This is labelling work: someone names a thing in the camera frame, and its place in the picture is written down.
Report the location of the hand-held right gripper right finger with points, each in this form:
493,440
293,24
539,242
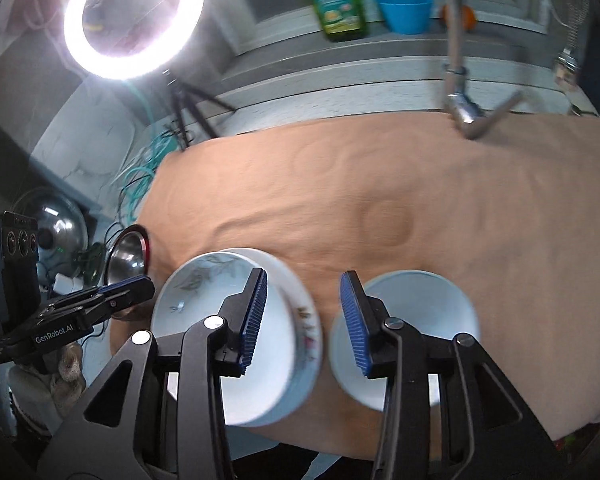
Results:
355,325

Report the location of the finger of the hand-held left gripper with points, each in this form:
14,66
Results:
130,292

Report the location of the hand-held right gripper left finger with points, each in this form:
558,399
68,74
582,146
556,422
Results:
254,312

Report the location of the stainless steel bowl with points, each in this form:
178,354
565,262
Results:
127,255

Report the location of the pink floral deep plate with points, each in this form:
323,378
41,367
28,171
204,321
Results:
307,330

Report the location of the white plate with leaf print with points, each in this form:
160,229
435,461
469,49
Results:
205,285

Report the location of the plain white bowl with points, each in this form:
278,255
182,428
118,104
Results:
420,305

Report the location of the person's left hand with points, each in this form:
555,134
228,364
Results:
70,370

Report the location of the dark round stand base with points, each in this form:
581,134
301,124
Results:
92,262

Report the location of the orange cloth mat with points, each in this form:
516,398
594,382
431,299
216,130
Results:
380,200

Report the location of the metal faucet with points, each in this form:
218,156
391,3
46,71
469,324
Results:
462,105

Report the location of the blue plastic bowl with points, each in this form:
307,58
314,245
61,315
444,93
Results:
405,10

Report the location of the green bottle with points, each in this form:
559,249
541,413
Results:
335,0

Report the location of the orange fruit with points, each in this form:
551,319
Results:
467,17

